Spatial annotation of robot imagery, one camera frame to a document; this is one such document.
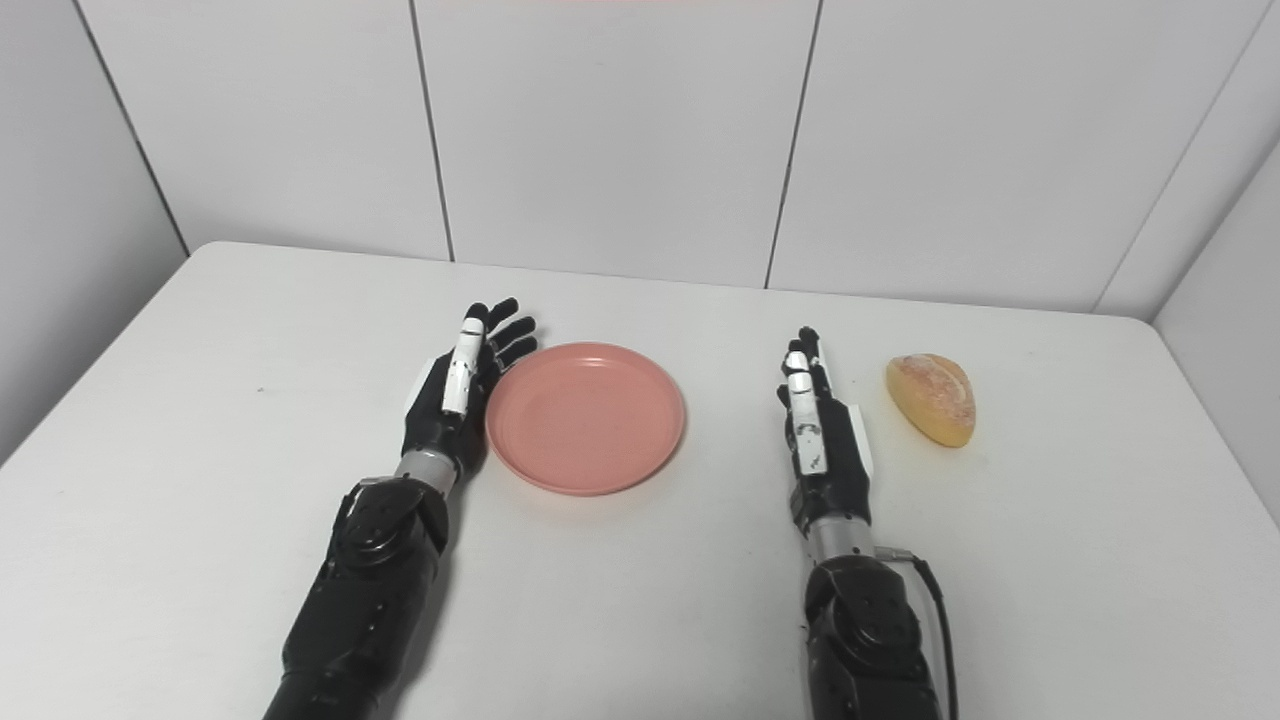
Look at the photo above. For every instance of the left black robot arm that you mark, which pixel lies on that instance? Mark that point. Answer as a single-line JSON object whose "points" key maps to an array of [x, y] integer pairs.
{"points": [[365, 590]]}

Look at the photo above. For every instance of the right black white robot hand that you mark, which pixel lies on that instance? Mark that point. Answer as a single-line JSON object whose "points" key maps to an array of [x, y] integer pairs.
{"points": [[825, 450]]}

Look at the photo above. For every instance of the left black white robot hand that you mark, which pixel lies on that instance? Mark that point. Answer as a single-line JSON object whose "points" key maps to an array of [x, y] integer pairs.
{"points": [[450, 400]]}

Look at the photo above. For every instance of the golden bread roll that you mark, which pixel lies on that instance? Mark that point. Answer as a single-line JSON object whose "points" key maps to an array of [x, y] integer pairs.
{"points": [[935, 400]]}

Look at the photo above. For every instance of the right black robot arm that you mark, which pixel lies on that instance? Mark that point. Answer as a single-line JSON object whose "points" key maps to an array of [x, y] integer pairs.
{"points": [[870, 630]]}

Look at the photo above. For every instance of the pink round plate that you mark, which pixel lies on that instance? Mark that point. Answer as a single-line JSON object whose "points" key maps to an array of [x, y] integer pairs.
{"points": [[585, 420]]}

